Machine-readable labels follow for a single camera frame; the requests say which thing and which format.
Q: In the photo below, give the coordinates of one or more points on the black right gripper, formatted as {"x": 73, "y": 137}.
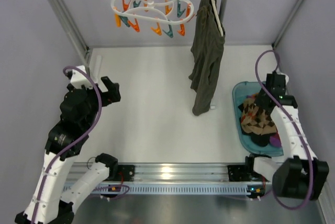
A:
{"x": 263, "y": 99}

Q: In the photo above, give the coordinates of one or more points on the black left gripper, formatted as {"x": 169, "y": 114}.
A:
{"x": 110, "y": 91}

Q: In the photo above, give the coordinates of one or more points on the black sock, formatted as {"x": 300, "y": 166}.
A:
{"x": 259, "y": 140}

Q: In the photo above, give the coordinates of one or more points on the red purple striped sock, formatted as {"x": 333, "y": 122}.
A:
{"x": 275, "y": 141}

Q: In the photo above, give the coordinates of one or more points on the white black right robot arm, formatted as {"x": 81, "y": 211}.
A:
{"x": 297, "y": 173}

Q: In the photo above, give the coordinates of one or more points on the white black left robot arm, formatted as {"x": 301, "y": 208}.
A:
{"x": 50, "y": 204}

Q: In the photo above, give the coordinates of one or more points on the white clip sock hanger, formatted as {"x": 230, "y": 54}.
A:
{"x": 166, "y": 17}

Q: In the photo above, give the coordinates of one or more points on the white garment hanger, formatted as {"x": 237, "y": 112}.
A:
{"x": 216, "y": 15}

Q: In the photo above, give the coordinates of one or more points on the teal plastic basket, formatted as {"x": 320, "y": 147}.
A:
{"x": 240, "y": 92}

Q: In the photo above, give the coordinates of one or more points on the olive green hanging garment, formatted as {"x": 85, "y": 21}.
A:
{"x": 207, "y": 49}

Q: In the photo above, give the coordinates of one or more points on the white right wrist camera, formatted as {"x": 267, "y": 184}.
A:
{"x": 286, "y": 76}

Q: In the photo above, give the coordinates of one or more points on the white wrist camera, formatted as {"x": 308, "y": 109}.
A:
{"x": 78, "y": 80}
{"x": 286, "y": 76}

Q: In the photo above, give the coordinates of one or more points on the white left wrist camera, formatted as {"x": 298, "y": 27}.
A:
{"x": 78, "y": 80}

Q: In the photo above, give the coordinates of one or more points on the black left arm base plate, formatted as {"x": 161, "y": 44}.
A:
{"x": 125, "y": 173}

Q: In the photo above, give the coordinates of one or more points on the aluminium mounting rail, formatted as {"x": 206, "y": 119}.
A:
{"x": 181, "y": 172}

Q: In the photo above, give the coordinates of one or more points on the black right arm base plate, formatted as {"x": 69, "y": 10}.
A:
{"x": 241, "y": 173}

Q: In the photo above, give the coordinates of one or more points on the white slotted cable duct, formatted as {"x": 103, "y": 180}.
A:
{"x": 178, "y": 189}

